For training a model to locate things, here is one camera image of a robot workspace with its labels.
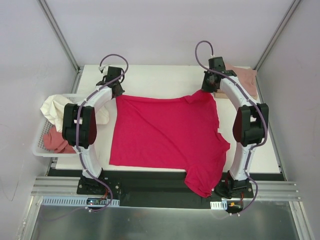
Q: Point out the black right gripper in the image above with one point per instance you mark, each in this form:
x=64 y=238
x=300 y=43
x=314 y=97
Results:
x=207 y=86

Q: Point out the folded tan t shirt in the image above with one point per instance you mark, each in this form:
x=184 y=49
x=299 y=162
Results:
x=220 y=95

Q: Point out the right slotted cable duct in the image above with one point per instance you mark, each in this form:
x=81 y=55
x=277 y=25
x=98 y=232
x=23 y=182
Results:
x=219 y=205

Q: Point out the white plastic laundry basket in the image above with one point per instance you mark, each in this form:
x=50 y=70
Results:
x=44 y=127

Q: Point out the magenta t shirt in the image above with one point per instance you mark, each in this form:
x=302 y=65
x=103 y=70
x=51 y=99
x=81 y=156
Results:
x=180 y=133

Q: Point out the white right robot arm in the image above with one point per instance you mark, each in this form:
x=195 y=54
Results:
x=250 y=128

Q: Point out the left slotted cable duct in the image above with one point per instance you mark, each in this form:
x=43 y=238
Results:
x=92 y=202

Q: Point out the dusty red t shirt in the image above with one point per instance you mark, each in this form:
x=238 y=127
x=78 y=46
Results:
x=54 y=141

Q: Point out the right aluminium frame post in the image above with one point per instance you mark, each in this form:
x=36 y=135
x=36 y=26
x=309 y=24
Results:
x=277 y=33

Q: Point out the cream white t shirt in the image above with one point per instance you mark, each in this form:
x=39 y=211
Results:
x=53 y=110

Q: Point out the aluminium front rail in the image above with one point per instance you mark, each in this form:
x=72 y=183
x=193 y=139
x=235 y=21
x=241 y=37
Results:
x=265 y=190

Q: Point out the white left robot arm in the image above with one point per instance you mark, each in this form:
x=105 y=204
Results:
x=79 y=126

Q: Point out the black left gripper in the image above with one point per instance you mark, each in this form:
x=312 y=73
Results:
x=118 y=90

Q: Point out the folded pink t shirt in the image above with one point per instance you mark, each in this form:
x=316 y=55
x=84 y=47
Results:
x=247 y=78

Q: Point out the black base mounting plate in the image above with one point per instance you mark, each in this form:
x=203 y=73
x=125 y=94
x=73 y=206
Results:
x=158 y=199

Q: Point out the slotted cable duct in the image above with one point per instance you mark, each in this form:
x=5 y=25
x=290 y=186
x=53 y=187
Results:
x=92 y=202
x=219 y=205

